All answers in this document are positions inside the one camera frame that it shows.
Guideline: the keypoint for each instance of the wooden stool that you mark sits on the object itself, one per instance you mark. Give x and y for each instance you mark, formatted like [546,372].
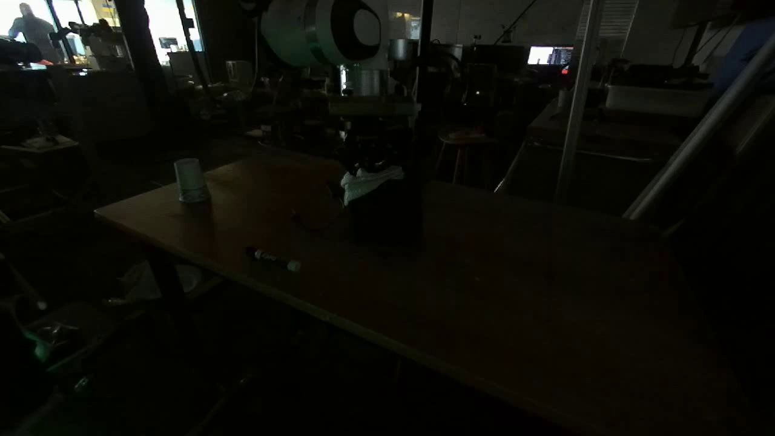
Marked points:
[466,148]

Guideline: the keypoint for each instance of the person in background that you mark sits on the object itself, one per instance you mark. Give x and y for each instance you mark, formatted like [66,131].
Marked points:
[35,33]

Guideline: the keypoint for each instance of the white paper cup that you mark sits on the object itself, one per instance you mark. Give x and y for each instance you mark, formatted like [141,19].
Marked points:
[192,181]

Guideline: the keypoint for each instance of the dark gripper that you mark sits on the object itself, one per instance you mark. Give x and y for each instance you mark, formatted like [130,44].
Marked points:
[365,141]

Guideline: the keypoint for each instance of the crumpled plastic on floor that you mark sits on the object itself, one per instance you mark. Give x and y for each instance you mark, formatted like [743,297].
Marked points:
[152,281]

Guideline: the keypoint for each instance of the lit computer monitor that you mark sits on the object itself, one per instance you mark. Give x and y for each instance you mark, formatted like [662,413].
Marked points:
[549,54]

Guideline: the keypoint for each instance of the white towel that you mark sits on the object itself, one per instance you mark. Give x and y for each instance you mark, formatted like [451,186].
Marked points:
[365,182]

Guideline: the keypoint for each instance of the black basket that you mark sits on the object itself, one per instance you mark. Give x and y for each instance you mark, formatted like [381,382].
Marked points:
[384,218]

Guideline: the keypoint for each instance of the white upright post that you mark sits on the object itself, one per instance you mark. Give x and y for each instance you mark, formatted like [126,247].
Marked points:
[576,106]

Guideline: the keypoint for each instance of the slanted metal pole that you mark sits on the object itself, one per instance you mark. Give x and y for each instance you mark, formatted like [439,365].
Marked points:
[702,129]

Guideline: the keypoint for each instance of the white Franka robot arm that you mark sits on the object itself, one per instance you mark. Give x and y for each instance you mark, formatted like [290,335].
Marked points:
[323,33]

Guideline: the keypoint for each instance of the black white marker pen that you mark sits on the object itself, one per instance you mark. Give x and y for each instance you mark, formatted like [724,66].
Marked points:
[276,261]

